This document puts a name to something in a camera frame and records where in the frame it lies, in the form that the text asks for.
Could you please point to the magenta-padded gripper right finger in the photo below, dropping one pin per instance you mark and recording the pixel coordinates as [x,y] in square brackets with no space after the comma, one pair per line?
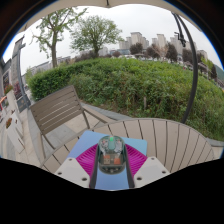
[151,170]

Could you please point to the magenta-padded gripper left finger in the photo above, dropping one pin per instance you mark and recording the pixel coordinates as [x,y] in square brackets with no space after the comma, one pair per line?
[71,170]

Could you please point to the transparent computer mouse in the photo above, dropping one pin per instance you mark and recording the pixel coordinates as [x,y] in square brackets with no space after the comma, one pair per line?
[111,153]

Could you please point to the blue mouse pad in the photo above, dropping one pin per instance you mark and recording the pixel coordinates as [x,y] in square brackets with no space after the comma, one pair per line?
[83,141]

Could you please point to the grey slatted chair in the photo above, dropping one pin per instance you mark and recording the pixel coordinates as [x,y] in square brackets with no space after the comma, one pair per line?
[55,110]

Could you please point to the green hedge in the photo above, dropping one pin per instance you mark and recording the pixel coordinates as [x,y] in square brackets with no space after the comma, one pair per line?
[133,83]

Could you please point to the dark curved umbrella pole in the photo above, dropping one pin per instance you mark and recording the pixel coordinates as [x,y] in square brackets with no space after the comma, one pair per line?
[195,73]

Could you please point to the thin-trunk sparse tree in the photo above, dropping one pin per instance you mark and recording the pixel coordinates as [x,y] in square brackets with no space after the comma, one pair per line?
[53,43]

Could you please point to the group of apartment buildings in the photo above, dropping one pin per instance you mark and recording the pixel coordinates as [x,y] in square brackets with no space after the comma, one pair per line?
[136,38]

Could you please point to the round-crowned green tree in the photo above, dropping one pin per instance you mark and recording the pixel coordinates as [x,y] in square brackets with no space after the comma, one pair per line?
[95,33]

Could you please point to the beige umbrella canopy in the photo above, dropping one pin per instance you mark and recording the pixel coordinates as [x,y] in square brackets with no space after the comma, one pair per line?
[106,2]

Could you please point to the dark sign post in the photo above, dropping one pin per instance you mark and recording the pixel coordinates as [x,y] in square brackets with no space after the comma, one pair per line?
[16,73]

